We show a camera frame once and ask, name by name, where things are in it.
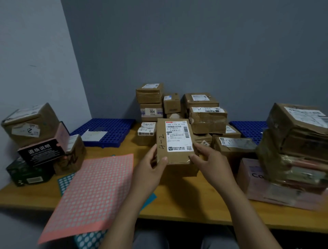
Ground teal sticker sheet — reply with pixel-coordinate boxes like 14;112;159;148
57;172;157;249

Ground pile of brown parcels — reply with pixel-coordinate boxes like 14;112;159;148
135;82;258;169

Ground large pink box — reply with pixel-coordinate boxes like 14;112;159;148
236;158;328;212

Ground person's right hand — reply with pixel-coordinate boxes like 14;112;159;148
189;142;239;197

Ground pink dot sticker sheet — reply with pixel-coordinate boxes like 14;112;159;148
38;153;134;245

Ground blue plastic grid pallet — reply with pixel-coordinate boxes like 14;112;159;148
229;121;268;145
69;118;136;149

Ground person's left forearm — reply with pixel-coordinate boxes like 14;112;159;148
98;191;157;249

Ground box of stack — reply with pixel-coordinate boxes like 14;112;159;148
266;103;328;161
155;118;200;178

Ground white paper note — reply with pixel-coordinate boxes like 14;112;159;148
81;129;108;142

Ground small brown printed box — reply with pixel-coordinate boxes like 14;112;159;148
53;134;87;176

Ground taped box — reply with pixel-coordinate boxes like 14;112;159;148
256;129;328;192

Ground black and pink box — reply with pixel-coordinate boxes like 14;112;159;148
17;122;70;167

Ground person's right forearm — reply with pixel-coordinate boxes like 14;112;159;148
220;186;282;249

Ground person's grey trousers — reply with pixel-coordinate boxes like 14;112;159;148
133;225;239;249

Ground dark green box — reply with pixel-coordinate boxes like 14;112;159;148
5;156;55;187

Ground person's left hand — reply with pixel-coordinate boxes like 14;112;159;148
131;143;168;203

